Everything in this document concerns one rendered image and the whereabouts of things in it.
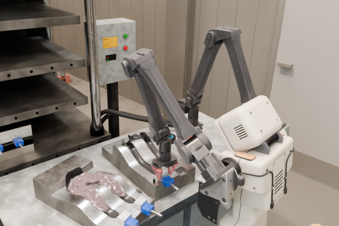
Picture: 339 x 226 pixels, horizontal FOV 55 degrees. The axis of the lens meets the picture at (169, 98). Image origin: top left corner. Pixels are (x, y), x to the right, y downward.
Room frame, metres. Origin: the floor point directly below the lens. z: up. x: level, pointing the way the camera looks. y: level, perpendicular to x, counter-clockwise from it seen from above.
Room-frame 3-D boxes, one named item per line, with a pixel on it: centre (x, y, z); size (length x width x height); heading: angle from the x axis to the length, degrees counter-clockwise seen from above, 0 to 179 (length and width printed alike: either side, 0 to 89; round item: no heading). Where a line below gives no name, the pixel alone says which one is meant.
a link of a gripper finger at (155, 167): (1.27, 0.03, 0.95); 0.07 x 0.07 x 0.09; 41
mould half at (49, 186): (1.20, 0.33, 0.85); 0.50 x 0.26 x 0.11; 58
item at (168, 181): (1.25, -0.02, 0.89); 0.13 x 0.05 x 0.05; 40
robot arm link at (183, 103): (1.59, -0.10, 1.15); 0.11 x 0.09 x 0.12; 46
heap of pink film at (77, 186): (1.20, 0.32, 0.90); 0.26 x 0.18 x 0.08; 58
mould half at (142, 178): (1.49, 0.11, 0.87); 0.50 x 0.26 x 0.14; 41
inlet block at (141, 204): (1.10, 0.07, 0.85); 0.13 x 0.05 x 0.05; 58
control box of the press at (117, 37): (2.16, 0.41, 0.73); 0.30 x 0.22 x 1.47; 131
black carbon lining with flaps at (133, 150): (1.48, 0.11, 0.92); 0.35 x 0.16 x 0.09; 41
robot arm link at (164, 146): (1.29, 0.02, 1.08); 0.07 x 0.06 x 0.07; 32
